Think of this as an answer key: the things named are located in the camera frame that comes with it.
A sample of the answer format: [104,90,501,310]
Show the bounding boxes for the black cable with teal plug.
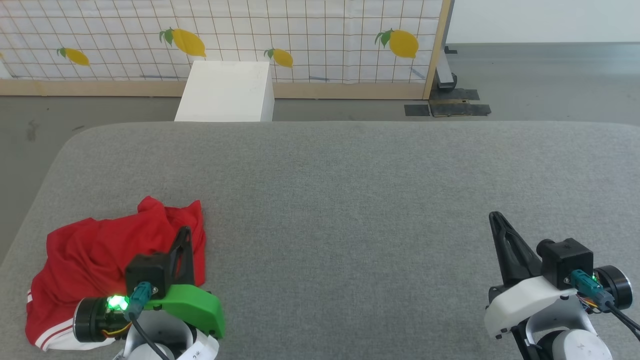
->
[123,281,172,360]
[570,269,640,342]

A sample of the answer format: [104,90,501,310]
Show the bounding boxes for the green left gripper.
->
[73,226,226,344]

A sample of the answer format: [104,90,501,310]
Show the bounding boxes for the red and white shirt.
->
[25,196,207,351]

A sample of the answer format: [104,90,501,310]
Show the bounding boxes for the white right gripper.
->
[483,211,634,341]

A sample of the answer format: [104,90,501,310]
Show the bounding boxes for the white paper label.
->
[177,333,220,360]

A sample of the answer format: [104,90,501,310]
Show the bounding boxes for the lemon print partition screen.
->
[0,0,455,100]

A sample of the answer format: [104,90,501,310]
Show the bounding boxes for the large black floor tape patch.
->
[428,88,492,119]

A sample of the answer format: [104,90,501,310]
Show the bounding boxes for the grey metal partition foot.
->
[435,45,459,94]

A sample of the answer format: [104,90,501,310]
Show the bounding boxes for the white box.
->
[174,60,275,122]

